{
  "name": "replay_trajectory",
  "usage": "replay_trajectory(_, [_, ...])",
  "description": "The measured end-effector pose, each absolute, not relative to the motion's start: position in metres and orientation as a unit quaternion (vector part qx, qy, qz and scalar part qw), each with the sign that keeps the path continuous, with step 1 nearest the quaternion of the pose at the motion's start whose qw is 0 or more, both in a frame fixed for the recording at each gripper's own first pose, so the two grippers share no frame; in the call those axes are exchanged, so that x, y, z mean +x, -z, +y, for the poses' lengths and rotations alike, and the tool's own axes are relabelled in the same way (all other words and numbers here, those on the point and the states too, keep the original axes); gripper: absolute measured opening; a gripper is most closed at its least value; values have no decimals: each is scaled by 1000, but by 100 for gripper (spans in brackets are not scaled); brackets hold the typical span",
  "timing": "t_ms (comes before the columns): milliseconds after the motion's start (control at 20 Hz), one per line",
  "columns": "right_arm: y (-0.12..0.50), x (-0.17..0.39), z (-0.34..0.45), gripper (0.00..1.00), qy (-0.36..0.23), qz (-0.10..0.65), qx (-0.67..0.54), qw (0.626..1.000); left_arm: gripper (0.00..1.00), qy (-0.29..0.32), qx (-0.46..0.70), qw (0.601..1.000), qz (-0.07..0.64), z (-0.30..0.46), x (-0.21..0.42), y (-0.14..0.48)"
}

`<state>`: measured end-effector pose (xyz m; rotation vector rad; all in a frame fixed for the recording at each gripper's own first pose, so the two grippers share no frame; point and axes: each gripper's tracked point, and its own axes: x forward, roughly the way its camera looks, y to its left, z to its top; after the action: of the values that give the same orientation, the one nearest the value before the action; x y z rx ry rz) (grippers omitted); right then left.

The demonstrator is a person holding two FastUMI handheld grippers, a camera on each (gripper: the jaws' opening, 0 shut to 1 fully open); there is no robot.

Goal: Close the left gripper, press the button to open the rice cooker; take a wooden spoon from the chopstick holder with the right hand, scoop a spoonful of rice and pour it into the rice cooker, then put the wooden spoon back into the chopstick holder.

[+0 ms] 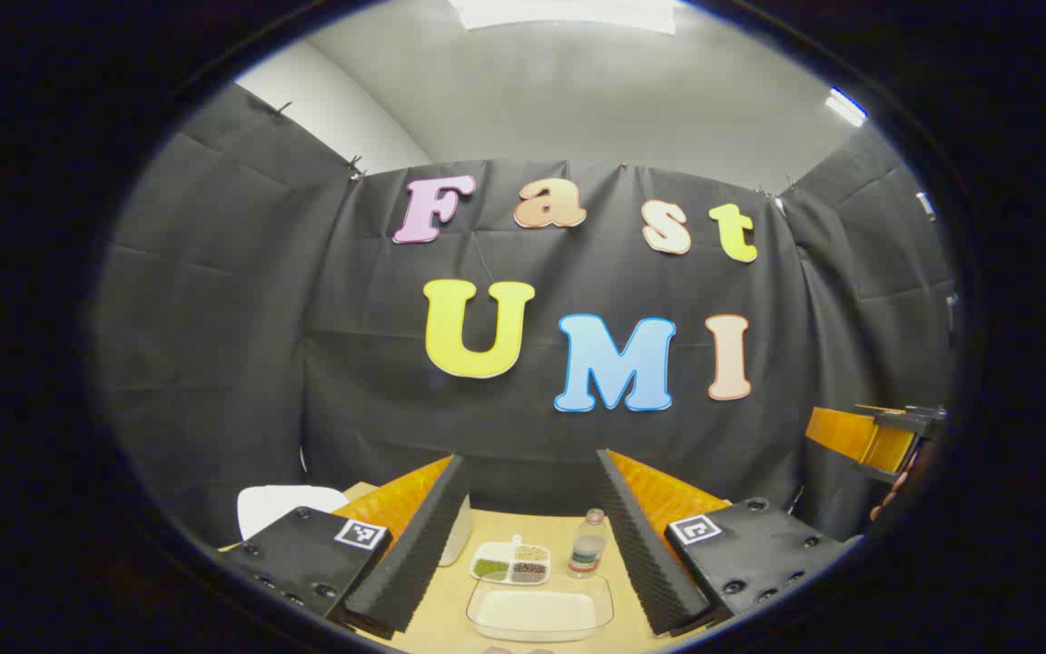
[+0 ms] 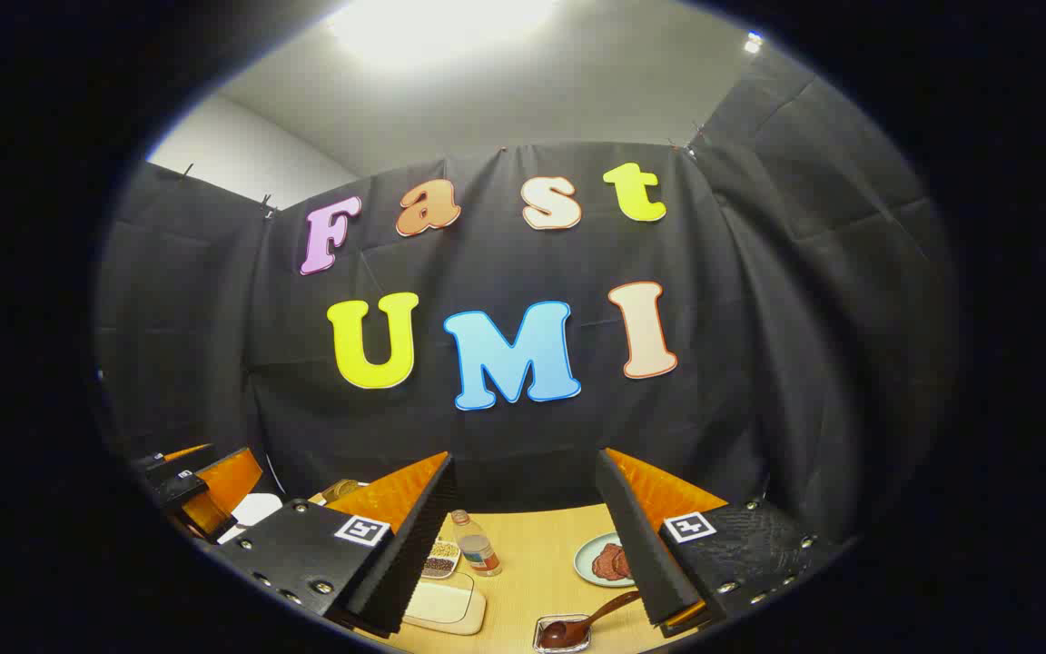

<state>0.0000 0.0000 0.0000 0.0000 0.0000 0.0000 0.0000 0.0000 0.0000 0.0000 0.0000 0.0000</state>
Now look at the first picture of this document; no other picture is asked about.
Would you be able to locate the white divided dish of grains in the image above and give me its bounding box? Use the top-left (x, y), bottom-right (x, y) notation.
top-left (470, 536), bottom-right (552, 587)

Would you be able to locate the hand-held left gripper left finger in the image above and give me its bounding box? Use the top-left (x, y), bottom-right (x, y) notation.
top-left (219, 454), bottom-right (472, 641)

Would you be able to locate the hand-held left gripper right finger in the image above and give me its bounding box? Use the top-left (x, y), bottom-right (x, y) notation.
top-left (596, 448), bottom-right (864, 637)

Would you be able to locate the small ceiling light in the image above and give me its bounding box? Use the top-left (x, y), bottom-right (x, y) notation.
top-left (825, 88), bottom-right (869, 128)

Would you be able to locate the clear plastic water bottle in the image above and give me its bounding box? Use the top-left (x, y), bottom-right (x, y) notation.
top-left (567, 509), bottom-right (607, 580)

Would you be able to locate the clear tray of white rice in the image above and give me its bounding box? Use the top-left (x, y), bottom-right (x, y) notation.
top-left (466, 572), bottom-right (616, 644)

